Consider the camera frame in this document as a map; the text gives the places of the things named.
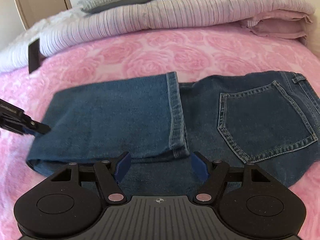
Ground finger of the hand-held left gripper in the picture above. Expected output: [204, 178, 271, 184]
[22, 116, 52, 135]

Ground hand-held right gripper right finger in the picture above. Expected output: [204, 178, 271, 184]
[191, 152, 273, 203]

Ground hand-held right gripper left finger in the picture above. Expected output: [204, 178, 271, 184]
[50, 152, 131, 203]

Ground blue jeans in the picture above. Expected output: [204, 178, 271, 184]
[26, 70, 320, 189]

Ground black phone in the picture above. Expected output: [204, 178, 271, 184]
[28, 38, 42, 74]

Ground pink floral blanket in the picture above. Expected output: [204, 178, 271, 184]
[0, 26, 320, 230]

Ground brown wooden door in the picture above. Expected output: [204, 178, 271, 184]
[11, 0, 72, 29]

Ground striped light quilt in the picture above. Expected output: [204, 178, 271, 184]
[0, 0, 316, 73]

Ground folded pink quilt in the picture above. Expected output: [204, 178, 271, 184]
[239, 10, 314, 40]

